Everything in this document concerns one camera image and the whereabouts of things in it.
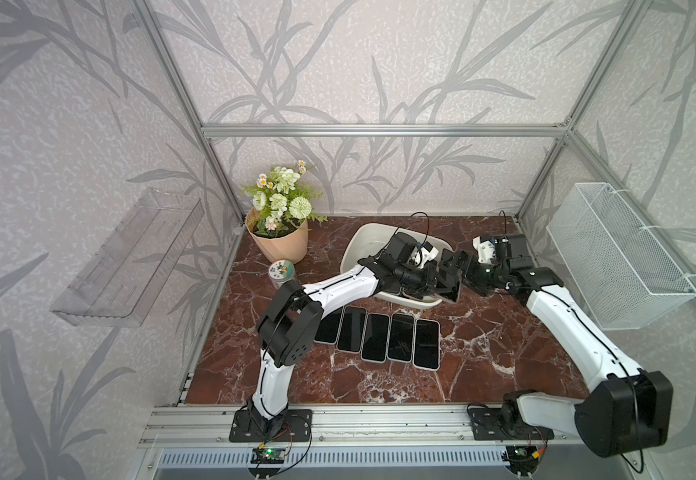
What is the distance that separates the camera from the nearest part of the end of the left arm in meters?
0.68

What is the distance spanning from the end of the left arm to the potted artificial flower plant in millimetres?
294

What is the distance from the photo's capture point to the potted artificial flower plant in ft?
2.82

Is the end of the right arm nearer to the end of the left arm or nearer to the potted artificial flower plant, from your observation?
the end of the left arm
